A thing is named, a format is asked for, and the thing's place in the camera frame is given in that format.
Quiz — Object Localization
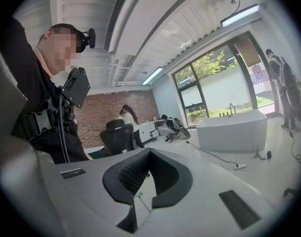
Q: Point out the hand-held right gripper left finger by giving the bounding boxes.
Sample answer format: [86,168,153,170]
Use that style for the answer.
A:
[55,147,151,237]

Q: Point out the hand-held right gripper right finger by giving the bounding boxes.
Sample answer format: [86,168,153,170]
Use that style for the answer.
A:
[138,149,274,237]

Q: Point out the white round table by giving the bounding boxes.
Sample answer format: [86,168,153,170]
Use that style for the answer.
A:
[87,145,106,158]

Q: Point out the white bathtub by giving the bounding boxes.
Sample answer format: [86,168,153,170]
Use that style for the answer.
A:
[196,109,268,153]

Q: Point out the white drawer cabinet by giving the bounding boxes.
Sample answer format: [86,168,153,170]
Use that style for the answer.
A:
[138,119,166,142]

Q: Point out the black chest harness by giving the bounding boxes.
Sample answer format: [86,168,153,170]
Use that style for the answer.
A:
[19,92,78,142]

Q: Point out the black-framed window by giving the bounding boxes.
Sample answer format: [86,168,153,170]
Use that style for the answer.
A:
[171,32,281,127]

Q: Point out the person's black shirt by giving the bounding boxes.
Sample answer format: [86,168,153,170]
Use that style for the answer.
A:
[0,17,90,164]

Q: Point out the ceiling strip light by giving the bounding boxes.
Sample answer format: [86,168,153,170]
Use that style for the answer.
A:
[220,3,260,28]
[142,67,164,85]

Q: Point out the pink paper notes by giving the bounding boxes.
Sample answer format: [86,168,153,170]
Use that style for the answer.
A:
[250,64,270,85]

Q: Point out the person's head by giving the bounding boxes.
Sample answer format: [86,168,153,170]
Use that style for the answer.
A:
[34,23,83,77]

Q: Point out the brown board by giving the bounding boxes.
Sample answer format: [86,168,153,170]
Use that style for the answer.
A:
[233,37,260,67]

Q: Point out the ceiling air vent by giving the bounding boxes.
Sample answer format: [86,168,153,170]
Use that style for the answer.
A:
[104,0,136,51]

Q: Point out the black floor cable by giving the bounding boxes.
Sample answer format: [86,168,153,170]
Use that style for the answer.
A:
[186,140,237,168]

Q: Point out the black monitor cable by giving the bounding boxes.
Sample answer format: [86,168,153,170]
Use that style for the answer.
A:
[58,92,71,163]

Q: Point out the black adapter cable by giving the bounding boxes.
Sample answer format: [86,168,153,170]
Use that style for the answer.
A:
[289,131,301,161]

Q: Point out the black head-mounted camera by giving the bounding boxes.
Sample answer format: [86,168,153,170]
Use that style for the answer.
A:
[75,28,96,53]

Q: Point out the black lamp cable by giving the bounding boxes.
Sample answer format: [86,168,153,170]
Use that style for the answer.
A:
[230,0,241,16]

